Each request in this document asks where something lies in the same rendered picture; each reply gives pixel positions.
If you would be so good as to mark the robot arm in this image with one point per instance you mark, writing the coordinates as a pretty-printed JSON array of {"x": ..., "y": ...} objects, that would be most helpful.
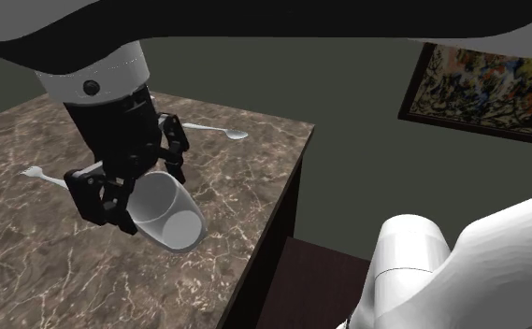
[{"x": 498, "y": 273}]

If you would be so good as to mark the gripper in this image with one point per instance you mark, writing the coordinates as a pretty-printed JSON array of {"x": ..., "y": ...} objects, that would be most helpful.
[{"x": 115, "y": 132}]

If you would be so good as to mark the colourful abstract wall picture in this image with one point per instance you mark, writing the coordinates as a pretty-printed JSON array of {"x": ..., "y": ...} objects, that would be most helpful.
[{"x": 484, "y": 91}]

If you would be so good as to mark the brown marble top table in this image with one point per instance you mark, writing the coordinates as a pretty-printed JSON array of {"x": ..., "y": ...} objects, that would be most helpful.
[{"x": 42, "y": 273}]

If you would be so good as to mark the grey glass cup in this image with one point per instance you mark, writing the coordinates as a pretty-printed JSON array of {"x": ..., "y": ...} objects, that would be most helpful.
[{"x": 174, "y": 214}]

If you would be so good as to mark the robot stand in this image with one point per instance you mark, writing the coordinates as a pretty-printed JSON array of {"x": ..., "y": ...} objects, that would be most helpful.
[{"x": 311, "y": 287}]

